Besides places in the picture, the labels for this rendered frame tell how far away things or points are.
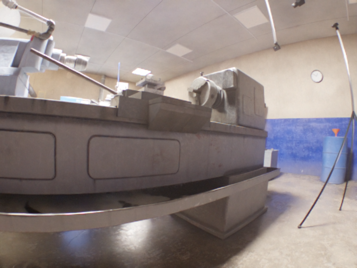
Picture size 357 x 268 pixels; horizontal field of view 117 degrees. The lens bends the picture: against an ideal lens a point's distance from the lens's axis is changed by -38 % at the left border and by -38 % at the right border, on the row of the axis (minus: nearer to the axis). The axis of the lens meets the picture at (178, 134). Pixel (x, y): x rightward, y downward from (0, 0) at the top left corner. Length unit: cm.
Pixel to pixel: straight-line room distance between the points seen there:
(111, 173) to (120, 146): 12
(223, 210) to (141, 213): 75
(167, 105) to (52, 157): 50
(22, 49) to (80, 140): 57
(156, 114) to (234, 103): 84
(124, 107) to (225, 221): 102
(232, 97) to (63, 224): 134
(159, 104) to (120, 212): 43
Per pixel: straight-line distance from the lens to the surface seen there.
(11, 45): 102
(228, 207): 128
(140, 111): 74
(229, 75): 144
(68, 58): 100
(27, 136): 71
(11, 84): 86
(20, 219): 63
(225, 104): 146
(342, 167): 381
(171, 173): 90
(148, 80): 129
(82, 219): 61
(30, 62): 89
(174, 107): 71
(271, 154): 334
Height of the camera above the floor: 72
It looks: 1 degrees up
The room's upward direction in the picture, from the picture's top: 3 degrees clockwise
